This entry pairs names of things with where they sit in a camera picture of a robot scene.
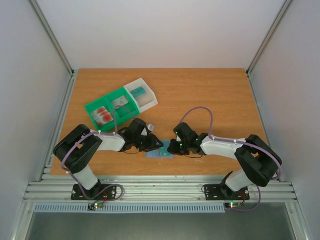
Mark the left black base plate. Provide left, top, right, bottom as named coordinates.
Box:
left=70, top=184, right=120, bottom=201

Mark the right small circuit board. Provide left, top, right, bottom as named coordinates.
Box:
left=224, top=201, right=244, bottom=209

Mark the teal striped card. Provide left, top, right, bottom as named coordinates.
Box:
left=159, top=139, right=173, bottom=159

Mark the pink card holder wallet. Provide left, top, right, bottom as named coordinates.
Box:
left=145, top=140, right=174, bottom=159

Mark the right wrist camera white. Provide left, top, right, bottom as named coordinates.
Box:
left=176, top=135, right=182, bottom=142

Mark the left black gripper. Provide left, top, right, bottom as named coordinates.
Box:
left=133, top=133, right=164, bottom=153

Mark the white translucent plastic bin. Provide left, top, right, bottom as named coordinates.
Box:
left=124, top=77, right=158, bottom=113

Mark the aluminium rail frame front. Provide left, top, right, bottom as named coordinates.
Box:
left=23, top=174, right=298, bottom=203

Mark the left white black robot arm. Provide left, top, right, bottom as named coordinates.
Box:
left=53, top=118, right=164, bottom=201

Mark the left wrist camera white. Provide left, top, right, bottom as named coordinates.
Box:
left=147, top=123, right=155, bottom=132

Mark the left aluminium corner post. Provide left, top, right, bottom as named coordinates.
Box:
left=28, top=0, right=74, bottom=77

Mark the right aluminium corner post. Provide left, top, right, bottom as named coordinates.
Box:
left=245, top=0, right=294, bottom=78

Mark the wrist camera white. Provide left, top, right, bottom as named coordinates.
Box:
left=176, top=135, right=182, bottom=142
left=147, top=123, right=155, bottom=132

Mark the left small circuit board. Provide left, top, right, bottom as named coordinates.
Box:
left=87, top=202, right=104, bottom=211

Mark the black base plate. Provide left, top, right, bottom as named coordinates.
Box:
left=201, top=184, right=250, bottom=201
left=70, top=184, right=120, bottom=201

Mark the teal card in white bin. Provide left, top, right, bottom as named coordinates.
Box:
left=130, top=86, right=146, bottom=99

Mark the green plastic bin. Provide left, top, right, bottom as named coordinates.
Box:
left=84, top=87, right=140, bottom=132

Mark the small circuit board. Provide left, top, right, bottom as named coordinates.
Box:
left=87, top=202, right=104, bottom=211
left=224, top=201, right=244, bottom=209

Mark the grey slotted cable duct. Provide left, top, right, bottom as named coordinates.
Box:
left=34, top=203, right=225, bottom=214

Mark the grey card in green bin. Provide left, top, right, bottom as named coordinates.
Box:
left=111, top=95, right=129, bottom=109

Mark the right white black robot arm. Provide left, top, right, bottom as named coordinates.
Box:
left=167, top=122, right=282, bottom=200

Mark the red circle card in bin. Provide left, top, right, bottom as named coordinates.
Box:
left=90, top=106, right=109, bottom=117

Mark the aluminium corner post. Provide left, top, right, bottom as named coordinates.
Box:
left=245, top=0, right=294, bottom=78
left=28, top=0, right=74, bottom=77

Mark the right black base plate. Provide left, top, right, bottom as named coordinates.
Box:
left=201, top=184, right=250, bottom=201

